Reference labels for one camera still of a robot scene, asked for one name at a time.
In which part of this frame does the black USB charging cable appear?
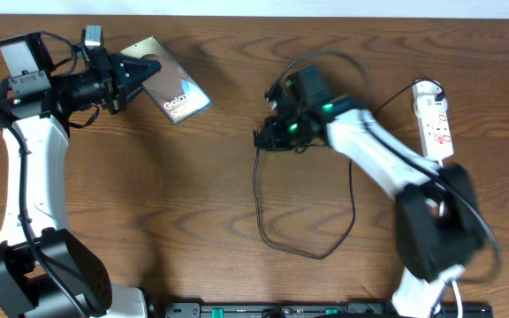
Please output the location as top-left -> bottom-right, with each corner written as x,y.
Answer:
252,79 -> 446,261

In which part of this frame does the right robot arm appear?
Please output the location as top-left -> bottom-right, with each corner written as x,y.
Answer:
254,66 -> 490,317

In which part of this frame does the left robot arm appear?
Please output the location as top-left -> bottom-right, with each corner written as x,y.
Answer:
0,26 -> 163,317

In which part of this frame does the white power strip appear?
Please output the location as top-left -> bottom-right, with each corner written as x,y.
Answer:
414,95 -> 454,162

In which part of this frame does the white power strip cord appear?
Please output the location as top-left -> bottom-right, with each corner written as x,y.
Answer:
437,159 -> 464,318

